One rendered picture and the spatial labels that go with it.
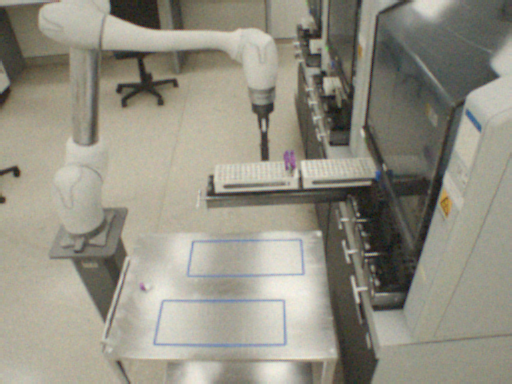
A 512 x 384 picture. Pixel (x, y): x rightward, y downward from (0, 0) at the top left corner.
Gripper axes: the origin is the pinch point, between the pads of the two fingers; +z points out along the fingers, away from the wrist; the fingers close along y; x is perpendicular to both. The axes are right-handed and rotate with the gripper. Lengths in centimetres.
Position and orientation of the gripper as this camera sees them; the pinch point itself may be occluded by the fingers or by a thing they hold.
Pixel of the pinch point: (264, 151)
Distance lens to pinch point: 150.0
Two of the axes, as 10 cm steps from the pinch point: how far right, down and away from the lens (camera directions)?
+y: 0.2, 6.4, -7.7
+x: 10.0, -0.5, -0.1
